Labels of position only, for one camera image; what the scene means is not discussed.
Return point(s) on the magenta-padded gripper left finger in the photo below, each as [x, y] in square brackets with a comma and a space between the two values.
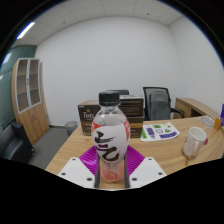
[78, 170]

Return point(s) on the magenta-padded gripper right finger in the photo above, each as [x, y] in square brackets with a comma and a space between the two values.
[146, 170]

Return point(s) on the clear pink drink bottle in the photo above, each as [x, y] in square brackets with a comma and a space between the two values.
[110, 140]

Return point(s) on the white sticker sheet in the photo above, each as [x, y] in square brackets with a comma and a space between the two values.
[160, 131]

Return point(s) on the grey waste bin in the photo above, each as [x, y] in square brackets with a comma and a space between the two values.
[71, 128]

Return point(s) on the small brown cardboard box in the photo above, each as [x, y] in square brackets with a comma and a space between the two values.
[85, 116]

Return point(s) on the white ceramic mug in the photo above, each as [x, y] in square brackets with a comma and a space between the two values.
[193, 141]

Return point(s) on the wooden cabinet with glass doors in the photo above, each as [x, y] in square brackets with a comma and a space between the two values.
[33, 120]

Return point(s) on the black mesh office chair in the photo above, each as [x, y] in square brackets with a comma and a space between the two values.
[160, 103]

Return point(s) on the black leather armchair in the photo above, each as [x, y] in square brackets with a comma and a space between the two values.
[13, 143]

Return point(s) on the wooden side desk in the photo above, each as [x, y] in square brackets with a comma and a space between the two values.
[190, 105]

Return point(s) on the ceiling light panel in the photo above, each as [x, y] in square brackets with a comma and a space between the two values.
[26, 30]
[6, 58]

